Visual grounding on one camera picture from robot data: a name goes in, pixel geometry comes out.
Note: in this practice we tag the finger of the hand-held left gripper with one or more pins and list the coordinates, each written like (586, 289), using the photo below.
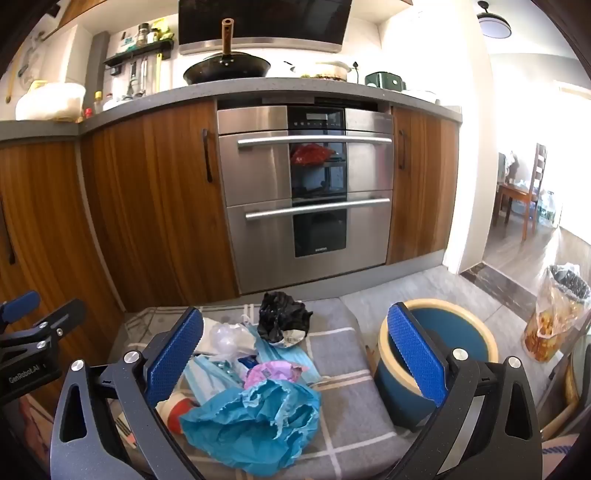
(62, 318)
(21, 305)

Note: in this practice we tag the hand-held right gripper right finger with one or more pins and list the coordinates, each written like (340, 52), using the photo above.
(415, 355)

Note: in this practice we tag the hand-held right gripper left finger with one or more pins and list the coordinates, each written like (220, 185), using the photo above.
(173, 357)

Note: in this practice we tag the blue bin with beige rim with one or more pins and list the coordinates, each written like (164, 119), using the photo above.
(461, 332)

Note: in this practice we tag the blue face mask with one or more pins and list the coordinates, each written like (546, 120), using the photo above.
(207, 381)
(286, 360)

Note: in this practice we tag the red cup with white lid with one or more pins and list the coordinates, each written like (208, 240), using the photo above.
(178, 413)

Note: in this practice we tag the clear crumpled plastic bag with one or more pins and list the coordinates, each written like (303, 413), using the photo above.
(226, 337)

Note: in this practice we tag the corner wooden cabinet door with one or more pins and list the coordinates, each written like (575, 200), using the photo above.
(41, 221)

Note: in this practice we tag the grey checked mat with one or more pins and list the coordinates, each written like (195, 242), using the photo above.
(341, 415)

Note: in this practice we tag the pink crumpled paper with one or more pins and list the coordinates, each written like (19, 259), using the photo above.
(272, 374)

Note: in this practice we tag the blue crumpled paper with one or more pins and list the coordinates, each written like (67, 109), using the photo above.
(249, 424)

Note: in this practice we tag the black crumpled plastic bag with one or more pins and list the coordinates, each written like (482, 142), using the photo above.
(279, 316)

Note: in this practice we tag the wide wooden cabinet door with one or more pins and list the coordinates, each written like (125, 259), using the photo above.
(152, 207)

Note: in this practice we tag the clear plastic bag with scraps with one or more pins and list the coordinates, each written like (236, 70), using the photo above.
(554, 314)

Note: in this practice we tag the narrow wooden cabinet door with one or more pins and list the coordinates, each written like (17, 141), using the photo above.
(425, 198)

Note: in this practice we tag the stainless steel built-in oven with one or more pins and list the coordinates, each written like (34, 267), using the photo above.
(258, 221)

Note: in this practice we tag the round wooden rimmed object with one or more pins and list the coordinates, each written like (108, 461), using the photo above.
(579, 378)

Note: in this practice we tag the blue checked white cloth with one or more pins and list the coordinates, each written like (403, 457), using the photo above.
(563, 457)

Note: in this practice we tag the large clear water bottle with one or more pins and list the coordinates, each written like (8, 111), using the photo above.
(549, 210)

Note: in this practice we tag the white plastic bag on counter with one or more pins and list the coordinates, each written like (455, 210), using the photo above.
(51, 101)

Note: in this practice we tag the yellow cap bottle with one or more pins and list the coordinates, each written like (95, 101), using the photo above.
(98, 102)

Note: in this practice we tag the wooden dining chair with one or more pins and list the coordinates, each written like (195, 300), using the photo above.
(538, 175)

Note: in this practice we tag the grey kitchen countertop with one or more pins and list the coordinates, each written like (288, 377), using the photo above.
(138, 105)

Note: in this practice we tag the hanging metal utensils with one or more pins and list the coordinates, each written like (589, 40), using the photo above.
(136, 78)

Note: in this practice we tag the green air fryer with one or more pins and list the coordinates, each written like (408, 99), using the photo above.
(385, 81)

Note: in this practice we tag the glass spice jar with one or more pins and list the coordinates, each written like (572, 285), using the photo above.
(142, 34)

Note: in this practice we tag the white pot with lid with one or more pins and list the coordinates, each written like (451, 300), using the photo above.
(325, 70)

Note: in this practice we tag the round ceiling lamp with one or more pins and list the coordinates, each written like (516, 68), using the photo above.
(494, 23)

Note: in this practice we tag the black range hood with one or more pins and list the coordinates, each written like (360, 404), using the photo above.
(263, 23)

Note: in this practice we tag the grey wall pipe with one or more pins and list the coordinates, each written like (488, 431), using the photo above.
(98, 69)

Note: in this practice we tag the black wall shelf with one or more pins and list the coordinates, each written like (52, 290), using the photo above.
(138, 50)

